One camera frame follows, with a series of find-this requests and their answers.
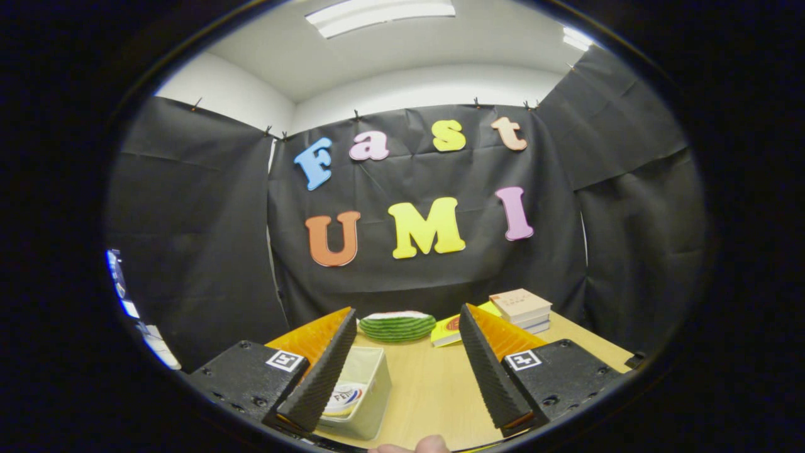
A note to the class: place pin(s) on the pale cover book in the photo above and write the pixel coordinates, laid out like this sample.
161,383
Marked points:
538,322
541,329

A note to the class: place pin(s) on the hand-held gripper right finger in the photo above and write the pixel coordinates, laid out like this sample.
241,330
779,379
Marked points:
487,377

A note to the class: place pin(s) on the small ceiling light panel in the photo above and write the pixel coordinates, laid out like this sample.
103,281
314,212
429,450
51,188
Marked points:
577,39

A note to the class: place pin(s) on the long ceiling light panel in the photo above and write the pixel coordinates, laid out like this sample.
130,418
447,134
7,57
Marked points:
377,16

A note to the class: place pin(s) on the watermelon slice plush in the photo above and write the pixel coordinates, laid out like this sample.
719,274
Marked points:
396,328

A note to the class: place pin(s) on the tan cover book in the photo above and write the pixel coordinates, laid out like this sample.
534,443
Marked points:
519,303

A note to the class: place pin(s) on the yellow book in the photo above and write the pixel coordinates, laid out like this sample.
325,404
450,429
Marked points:
446,330

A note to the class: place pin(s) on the beige fabric storage box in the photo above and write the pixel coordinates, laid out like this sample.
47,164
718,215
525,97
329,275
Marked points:
371,402

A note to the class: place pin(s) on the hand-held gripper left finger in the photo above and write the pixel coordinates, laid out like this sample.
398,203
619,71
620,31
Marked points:
324,377

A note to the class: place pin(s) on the white canvas shoe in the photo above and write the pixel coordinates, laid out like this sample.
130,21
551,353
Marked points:
346,396

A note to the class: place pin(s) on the white box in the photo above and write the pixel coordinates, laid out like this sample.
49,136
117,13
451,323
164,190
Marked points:
160,349

